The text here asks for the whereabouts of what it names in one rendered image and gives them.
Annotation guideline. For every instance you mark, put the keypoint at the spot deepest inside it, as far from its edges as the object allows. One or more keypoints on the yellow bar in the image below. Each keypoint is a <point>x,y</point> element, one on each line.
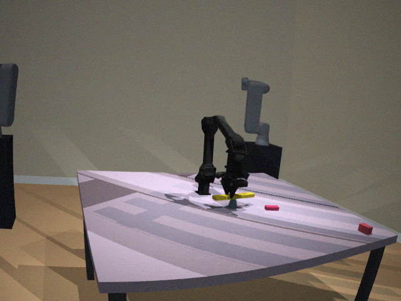
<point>223,197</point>

